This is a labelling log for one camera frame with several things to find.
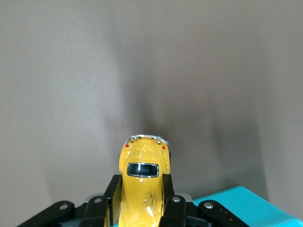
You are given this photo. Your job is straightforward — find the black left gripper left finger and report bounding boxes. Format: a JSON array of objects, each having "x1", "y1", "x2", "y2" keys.
[{"x1": 18, "y1": 174, "x2": 123, "y2": 227}]

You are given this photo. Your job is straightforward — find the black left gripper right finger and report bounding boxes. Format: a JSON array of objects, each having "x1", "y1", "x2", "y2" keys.
[{"x1": 160, "y1": 174, "x2": 249, "y2": 227}]

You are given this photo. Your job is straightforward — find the yellow beetle toy car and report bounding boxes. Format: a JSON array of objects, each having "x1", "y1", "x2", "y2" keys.
[{"x1": 117, "y1": 134, "x2": 171, "y2": 227}]

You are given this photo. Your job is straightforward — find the teal plastic bin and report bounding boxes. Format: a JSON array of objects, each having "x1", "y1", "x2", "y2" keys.
[{"x1": 193, "y1": 185, "x2": 303, "y2": 227}]

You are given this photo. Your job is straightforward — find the brown table cover sheet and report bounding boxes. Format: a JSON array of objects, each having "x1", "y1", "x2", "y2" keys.
[{"x1": 0, "y1": 0, "x2": 303, "y2": 227}]

